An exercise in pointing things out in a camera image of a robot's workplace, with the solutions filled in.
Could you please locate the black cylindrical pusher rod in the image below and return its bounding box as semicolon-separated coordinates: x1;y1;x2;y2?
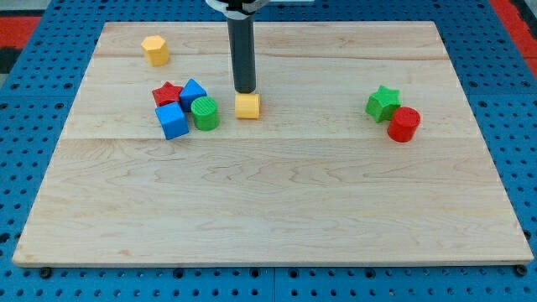
227;17;257;93

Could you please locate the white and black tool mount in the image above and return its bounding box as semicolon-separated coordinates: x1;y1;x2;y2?
206;0;269;19

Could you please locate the yellow heart block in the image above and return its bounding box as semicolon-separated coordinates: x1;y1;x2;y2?
235;93;261;119

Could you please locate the blue triangle block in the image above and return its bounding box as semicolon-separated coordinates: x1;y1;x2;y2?
179;78;207;112

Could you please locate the yellow hexagon block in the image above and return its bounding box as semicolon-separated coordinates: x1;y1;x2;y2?
141;35;169;66

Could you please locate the green cylinder block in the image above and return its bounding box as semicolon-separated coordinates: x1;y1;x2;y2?
190;96;220;131

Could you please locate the red star block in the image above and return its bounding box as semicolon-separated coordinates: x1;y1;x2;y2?
152;81;184;107

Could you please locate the blue cube block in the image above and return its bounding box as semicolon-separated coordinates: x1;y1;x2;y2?
154;102;190;140

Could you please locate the green star block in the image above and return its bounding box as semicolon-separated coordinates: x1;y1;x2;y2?
365;85;401;123

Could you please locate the light wooden board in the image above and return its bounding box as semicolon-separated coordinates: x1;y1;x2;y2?
13;21;534;268

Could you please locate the red cylinder block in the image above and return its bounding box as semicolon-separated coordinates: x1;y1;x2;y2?
387;107;421;143

